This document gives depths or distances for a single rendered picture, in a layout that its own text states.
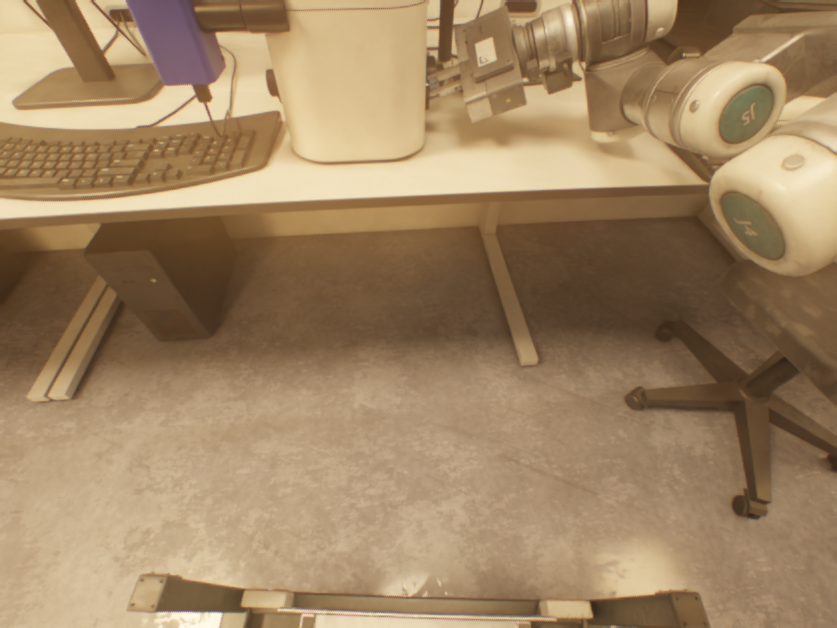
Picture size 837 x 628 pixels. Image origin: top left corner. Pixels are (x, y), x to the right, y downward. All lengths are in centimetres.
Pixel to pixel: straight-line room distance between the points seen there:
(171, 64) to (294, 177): 18
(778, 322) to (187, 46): 107
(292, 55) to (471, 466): 96
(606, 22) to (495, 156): 20
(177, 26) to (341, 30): 17
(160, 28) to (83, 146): 28
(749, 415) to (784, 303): 40
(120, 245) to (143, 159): 58
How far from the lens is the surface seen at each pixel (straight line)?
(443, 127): 70
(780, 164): 33
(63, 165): 74
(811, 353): 101
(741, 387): 137
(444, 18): 78
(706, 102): 46
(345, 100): 55
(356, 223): 164
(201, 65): 55
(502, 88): 57
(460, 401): 116
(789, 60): 52
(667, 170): 69
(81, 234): 204
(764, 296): 105
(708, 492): 132
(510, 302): 135
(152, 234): 123
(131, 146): 72
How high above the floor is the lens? 104
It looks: 51 degrees down
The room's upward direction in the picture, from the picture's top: 1 degrees clockwise
